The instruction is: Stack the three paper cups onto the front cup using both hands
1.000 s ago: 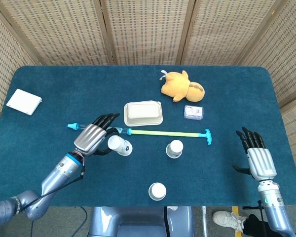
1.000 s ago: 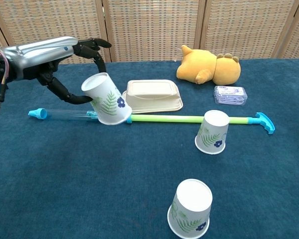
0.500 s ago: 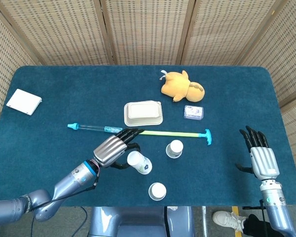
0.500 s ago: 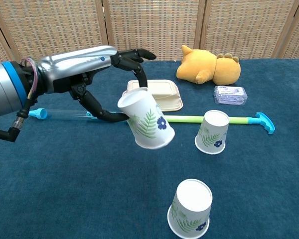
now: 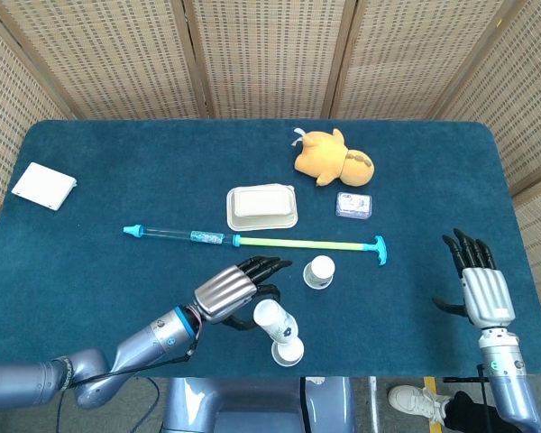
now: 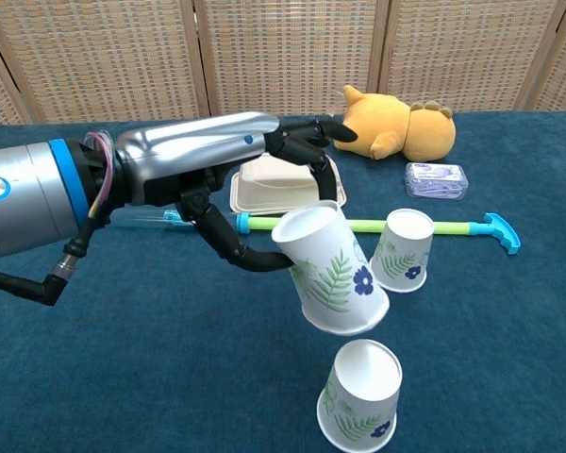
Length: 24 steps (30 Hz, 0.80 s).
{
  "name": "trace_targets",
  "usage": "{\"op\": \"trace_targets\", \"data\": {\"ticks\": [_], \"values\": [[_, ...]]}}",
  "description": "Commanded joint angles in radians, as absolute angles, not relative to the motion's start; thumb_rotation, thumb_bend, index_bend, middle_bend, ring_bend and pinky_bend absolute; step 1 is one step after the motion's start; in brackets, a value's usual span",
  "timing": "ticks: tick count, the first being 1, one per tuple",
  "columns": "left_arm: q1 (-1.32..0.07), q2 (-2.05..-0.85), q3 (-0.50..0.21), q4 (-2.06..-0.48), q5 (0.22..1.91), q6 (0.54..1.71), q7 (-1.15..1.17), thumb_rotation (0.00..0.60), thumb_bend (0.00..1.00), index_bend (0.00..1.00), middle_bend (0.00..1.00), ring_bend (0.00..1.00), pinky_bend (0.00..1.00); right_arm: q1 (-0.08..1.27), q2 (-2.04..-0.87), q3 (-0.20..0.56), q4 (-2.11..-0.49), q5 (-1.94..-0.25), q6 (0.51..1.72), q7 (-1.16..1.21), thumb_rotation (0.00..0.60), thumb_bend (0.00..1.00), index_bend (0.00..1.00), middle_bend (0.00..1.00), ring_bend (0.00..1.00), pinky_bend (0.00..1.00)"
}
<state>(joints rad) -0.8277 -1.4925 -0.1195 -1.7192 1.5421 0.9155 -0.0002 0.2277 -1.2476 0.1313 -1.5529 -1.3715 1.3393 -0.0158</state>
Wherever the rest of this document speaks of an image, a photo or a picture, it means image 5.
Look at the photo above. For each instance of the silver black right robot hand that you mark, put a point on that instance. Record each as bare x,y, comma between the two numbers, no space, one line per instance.
487,297

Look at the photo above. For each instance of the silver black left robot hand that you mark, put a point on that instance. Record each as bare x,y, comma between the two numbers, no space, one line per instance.
223,293

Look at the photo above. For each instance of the white paper cup green print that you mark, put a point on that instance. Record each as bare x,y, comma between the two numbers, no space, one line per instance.
272,320

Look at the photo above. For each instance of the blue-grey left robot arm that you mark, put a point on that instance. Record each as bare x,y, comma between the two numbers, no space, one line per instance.
149,343

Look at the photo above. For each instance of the blue green water syringe toy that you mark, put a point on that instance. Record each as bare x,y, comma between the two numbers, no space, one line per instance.
275,243

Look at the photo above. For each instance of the beige pulp lunch box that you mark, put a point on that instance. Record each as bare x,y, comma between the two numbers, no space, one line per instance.
261,205

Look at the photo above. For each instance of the blue-grey robot torso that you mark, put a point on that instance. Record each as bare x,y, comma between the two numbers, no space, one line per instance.
252,401

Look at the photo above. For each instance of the black trouser leg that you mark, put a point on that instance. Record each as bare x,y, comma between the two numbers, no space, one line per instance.
464,415

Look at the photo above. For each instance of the white sneaker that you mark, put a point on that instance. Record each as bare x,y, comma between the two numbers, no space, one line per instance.
415,401

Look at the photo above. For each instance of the grey metal stand leg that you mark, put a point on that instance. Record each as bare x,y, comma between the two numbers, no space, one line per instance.
373,401

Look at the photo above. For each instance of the small blue-white packet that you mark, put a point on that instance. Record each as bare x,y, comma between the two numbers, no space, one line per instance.
354,205

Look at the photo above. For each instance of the yellow plush toy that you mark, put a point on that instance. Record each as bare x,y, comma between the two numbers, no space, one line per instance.
324,155

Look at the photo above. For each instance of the blue carpet table cover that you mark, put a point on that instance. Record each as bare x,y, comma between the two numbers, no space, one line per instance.
117,158

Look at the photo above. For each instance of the white square flat box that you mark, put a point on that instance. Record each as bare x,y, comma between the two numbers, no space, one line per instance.
43,185

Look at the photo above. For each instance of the woven bamboo folding screen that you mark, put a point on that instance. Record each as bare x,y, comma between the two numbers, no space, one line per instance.
270,54

